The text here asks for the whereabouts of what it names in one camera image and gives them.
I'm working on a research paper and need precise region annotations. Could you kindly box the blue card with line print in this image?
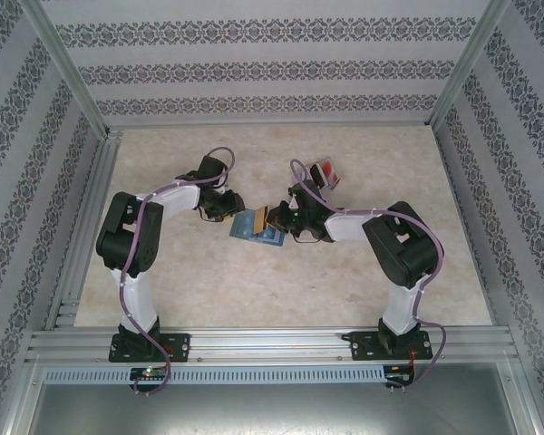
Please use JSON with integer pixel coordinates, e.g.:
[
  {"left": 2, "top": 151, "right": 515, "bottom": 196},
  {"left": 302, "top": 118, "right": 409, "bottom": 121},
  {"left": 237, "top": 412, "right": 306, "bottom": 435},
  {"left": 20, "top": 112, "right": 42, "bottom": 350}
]
[{"left": 253, "top": 226, "right": 285, "bottom": 246}]

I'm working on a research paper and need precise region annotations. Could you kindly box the orange card black stripe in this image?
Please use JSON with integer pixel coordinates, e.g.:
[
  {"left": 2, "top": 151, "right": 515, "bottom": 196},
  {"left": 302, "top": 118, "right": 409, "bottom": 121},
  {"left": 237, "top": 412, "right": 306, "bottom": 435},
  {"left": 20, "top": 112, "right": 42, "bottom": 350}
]
[{"left": 252, "top": 206, "right": 273, "bottom": 237}]

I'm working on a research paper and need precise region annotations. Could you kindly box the grey metal panel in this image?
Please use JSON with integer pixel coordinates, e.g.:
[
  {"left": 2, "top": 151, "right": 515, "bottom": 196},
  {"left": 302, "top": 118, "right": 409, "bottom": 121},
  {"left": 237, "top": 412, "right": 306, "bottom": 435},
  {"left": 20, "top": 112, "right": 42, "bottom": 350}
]
[{"left": 24, "top": 382, "right": 534, "bottom": 435}]

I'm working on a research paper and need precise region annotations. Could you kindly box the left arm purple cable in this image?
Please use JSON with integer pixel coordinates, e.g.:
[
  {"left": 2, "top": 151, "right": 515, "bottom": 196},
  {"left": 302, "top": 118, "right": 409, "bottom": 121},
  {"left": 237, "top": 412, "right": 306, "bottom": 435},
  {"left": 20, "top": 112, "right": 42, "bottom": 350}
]
[{"left": 117, "top": 145, "right": 236, "bottom": 398}]

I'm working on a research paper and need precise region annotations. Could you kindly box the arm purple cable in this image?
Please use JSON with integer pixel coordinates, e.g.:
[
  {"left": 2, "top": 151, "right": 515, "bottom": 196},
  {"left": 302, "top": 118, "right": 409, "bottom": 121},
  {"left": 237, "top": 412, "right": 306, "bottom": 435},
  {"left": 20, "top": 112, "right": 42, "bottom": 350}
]
[
  {"left": 289, "top": 158, "right": 450, "bottom": 393},
  {"left": 117, "top": 145, "right": 236, "bottom": 398}
]

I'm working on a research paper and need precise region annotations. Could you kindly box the thin aluminium cross rail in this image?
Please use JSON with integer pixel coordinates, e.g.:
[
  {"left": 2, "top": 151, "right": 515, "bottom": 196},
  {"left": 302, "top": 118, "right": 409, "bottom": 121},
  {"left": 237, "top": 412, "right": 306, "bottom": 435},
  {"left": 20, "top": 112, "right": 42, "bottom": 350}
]
[{"left": 103, "top": 118, "right": 434, "bottom": 132}]

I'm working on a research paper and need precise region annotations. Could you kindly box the aluminium mounting rail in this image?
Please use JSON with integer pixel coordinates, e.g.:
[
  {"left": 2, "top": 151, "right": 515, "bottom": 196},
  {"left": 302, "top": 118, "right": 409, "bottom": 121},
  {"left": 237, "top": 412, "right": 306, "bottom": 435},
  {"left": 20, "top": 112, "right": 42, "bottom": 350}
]
[{"left": 26, "top": 326, "right": 513, "bottom": 363}]

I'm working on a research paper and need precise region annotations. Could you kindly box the aluminium side rail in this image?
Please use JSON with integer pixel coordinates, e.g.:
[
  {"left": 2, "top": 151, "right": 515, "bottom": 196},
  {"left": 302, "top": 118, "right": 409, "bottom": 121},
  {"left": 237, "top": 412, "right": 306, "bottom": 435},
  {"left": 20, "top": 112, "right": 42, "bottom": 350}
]
[
  {"left": 44, "top": 129, "right": 123, "bottom": 330},
  {"left": 433, "top": 126, "right": 498, "bottom": 325}
]

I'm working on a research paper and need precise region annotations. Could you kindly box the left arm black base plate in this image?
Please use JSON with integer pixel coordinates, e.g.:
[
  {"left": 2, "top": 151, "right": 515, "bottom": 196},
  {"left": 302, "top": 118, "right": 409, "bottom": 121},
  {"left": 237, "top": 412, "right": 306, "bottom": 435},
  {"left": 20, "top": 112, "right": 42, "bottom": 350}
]
[{"left": 108, "top": 333, "right": 191, "bottom": 363}]

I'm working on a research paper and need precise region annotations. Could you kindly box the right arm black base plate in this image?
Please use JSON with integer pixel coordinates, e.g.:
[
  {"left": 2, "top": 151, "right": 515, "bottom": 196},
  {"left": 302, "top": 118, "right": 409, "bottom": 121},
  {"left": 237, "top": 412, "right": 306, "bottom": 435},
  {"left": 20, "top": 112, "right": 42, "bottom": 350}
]
[{"left": 342, "top": 330, "right": 434, "bottom": 362}]

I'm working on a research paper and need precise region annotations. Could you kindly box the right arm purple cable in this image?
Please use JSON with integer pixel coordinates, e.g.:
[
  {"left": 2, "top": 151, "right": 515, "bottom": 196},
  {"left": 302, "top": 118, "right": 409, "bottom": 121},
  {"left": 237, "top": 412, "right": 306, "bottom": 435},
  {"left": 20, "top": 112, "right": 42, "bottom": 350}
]
[{"left": 289, "top": 158, "right": 450, "bottom": 393}]

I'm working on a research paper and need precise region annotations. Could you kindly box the slotted grey cable duct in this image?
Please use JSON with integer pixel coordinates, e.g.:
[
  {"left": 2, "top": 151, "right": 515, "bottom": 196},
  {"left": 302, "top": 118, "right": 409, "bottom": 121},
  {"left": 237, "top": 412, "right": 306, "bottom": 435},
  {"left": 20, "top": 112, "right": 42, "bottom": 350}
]
[{"left": 43, "top": 365, "right": 386, "bottom": 384}]

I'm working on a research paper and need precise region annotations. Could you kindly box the aluminium frame post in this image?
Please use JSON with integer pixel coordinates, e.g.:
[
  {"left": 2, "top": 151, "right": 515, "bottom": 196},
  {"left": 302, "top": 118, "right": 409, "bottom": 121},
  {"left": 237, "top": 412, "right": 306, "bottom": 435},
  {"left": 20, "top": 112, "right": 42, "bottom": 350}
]
[
  {"left": 428, "top": 0, "right": 511, "bottom": 128},
  {"left": 17, "top": 0, "right": 108, "bottom": 137}
]

